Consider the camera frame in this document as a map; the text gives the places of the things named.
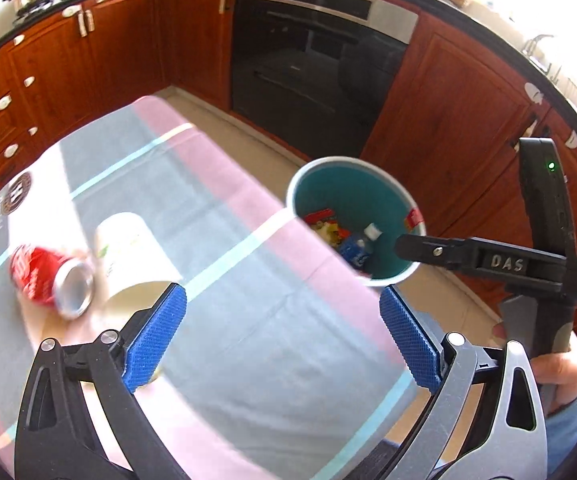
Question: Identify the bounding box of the metal sink faucet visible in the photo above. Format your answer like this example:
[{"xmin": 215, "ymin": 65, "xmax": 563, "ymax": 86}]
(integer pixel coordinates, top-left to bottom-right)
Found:
[{"xmin": 521, "ymin": 34, "xmax": 555, "ymax": 68}]

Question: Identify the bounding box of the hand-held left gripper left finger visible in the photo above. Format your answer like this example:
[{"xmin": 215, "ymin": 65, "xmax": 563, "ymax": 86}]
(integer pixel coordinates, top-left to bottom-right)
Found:
[{"xmin": 16, "ymin": 282, "xmax": 189, "ymax": 480}]

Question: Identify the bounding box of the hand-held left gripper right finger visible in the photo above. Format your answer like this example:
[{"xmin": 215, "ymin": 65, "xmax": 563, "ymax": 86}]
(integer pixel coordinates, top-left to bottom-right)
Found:
[{"xmin": 379, "ymin": 286, "xmax": 549, "ymax": 480}]

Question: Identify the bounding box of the wooden door cabinet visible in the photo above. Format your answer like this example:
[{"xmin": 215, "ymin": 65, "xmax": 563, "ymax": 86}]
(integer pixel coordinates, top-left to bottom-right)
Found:
[{"xmin": 8, "ymin": 0, "xmax": 236, "ymax": 133}]

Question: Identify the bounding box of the white paper cup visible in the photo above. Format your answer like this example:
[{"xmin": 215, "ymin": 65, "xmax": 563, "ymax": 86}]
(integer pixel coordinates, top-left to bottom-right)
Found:
[{"xmin": 93, "ymin": 212, "xmax": 182, "ymax": 386}]

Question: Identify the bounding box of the black built-in oven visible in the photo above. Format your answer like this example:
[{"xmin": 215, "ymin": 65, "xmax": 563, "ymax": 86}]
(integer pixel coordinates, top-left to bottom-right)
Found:
[{"xmin": 231, "ymin": 0, "xmax": 419, "ymax": 161}]

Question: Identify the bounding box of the wooden sink cabinet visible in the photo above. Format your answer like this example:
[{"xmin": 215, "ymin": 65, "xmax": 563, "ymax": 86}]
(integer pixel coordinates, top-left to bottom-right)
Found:
[{"xmin": 361, "ymin": 12, "xmax": 577, "ymax": 321}]

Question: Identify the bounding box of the teal trash bin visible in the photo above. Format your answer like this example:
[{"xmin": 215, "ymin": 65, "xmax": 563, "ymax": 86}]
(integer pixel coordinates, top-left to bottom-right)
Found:
[{"xmin": 286, "ymin": 156, "xmax": 427, "ymax": 287}]

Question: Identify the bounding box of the clear plastic water bottle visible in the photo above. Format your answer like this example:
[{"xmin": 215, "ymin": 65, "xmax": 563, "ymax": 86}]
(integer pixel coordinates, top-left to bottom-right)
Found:
[{"xmin": 339, "ymin": 223, "xmax": 384, "ymax": 268}]

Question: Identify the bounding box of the dark kitchen countertop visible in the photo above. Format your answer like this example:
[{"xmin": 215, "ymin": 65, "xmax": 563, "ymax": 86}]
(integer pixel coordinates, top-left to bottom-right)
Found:
[{"xmin": 0, "ymin": 0, "xmax": 577, "ymax": 161}]

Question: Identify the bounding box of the person's right hand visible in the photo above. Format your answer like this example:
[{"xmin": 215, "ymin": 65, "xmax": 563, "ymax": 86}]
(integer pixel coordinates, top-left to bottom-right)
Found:
[{"xmin": 493, "ymin": 322, "xmax": 577, "ymax": 413}]

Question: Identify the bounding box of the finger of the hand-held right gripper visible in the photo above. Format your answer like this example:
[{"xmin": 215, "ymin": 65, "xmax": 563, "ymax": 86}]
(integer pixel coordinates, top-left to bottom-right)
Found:
[{"xmin": 395, "ymin": 232, "xmax": 474, "ymax": 275}]

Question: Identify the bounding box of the red drink can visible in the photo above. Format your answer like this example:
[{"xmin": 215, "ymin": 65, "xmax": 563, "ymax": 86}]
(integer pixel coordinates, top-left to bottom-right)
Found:
[{"xmin": 9, "ymin": 244, "xmax": 94, "ymax": 320}]

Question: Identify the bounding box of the person's right forearm blue sleeve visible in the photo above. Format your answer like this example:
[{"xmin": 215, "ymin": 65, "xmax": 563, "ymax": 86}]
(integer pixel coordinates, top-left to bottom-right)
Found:
[{"xmin": 543, "ymin": 357, "xmax": 577, "ymax": 461}]

